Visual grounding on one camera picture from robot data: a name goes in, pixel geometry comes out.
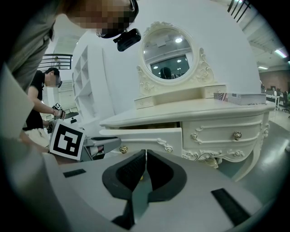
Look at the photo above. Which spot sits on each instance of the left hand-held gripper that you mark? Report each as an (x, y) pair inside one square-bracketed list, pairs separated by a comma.
[(66, 140)]

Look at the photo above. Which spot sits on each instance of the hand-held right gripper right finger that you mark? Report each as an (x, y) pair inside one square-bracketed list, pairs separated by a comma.
[(167, 179)]

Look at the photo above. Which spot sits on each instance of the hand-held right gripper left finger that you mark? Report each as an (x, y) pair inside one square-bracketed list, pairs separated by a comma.
[(122, 179)]

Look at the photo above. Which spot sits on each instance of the cream dressing table drawer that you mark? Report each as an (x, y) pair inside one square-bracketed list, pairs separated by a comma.
[(145, 138)]

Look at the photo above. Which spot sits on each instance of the gold drawer knob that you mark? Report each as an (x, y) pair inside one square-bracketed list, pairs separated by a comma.
[(237, 135), (123, 149)]

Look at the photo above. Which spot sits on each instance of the white open shelf unit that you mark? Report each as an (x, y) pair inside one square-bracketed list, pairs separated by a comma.
[(87, 90)]

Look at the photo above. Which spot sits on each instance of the cream carved dressing table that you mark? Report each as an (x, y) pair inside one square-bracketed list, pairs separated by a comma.
[(181, 111)]

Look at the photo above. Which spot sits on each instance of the cream small drawer shelf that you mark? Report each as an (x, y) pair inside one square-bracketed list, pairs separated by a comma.
[(145, 102)]

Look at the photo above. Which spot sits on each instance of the black balcony railing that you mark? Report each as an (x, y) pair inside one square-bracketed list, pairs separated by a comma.
[(56, 61)]

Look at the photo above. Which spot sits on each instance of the thick grey book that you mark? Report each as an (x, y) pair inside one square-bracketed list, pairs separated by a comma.
[(247, 98)]

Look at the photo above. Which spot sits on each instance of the oval cream framed mirror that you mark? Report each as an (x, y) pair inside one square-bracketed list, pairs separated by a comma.
[(167, 52)]

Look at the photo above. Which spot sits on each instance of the person's head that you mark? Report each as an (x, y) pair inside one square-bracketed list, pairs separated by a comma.
[(90, 13)]

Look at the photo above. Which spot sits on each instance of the black office chair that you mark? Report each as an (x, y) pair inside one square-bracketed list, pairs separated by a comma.
[(286, 102)]

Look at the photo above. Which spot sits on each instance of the ceiling light strip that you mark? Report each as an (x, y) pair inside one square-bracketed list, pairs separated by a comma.
[(263, 67), (280, 53)]

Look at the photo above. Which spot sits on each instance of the black head-worn camera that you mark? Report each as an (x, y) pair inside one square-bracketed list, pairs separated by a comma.
[(128, 40)]

